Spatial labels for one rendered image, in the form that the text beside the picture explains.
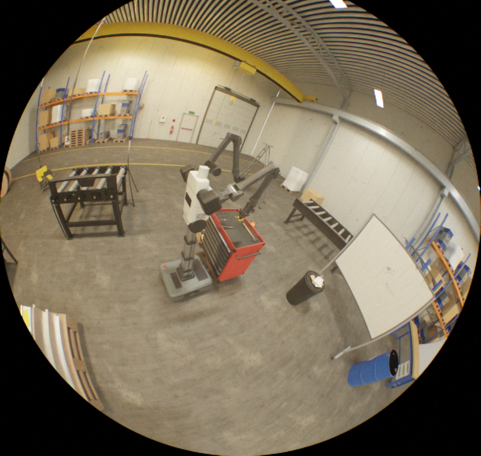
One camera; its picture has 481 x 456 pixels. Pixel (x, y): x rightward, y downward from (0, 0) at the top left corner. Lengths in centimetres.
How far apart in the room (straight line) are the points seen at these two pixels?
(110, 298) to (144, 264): 79
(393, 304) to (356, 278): 90
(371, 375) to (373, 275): 193
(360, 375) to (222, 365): 252
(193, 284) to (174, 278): 27
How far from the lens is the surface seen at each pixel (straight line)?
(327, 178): 945
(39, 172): 729
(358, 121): 948
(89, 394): 241
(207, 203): 85
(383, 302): 277
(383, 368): 330
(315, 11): 777
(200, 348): 205
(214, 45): 846
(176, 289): 192
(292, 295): 264
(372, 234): 281
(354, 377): 358
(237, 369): 217
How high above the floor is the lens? 203
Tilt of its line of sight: 32 degrees down
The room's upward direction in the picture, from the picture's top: 24 degrees clockwise
